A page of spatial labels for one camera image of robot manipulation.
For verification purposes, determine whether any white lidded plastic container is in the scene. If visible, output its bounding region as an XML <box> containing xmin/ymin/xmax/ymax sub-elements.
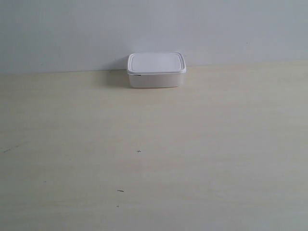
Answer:
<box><xmin>127</xmin><ymin>52</ymin><xmax>186</xmax><ymax>88</ymax></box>

